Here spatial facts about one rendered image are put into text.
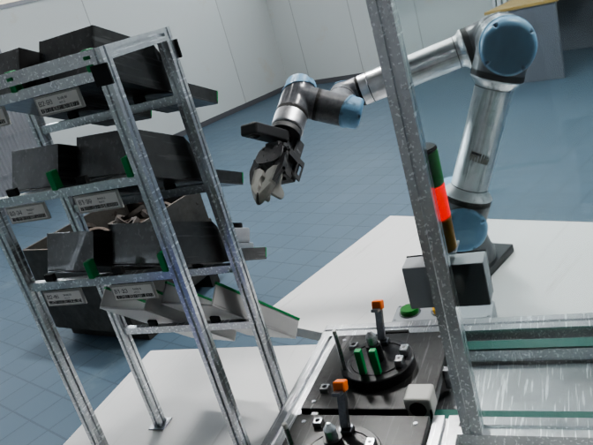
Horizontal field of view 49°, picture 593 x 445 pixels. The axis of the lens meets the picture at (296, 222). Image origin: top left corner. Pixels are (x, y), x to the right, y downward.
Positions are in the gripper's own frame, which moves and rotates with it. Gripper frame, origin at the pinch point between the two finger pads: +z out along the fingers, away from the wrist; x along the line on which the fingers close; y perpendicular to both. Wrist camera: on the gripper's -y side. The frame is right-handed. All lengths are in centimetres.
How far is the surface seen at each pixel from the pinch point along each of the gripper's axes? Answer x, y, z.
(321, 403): -15.8, 15.7, 37.8
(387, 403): -28.1, 17.5, 36.9
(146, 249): 0.1, -21.0, 25.8
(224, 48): 595, 396, -701
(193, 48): 606, 349, -656
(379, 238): 15, 72, -37
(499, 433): -47, 18, 41
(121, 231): 5.8, -23.1, 22.8
